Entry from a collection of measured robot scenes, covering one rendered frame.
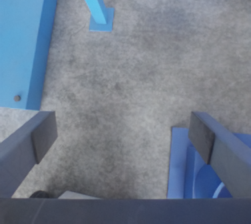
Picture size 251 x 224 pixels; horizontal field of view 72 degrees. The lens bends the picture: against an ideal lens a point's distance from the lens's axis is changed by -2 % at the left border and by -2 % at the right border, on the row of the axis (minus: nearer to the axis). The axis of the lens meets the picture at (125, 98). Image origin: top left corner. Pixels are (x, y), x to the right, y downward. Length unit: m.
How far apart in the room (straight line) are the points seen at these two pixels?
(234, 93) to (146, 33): 0.54
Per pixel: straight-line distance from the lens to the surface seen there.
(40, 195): 0.99
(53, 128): 0.17
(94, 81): 0.96
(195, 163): 0.80
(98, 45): 1.02
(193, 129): 0.16
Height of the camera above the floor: 0.91
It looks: 81 degrees down
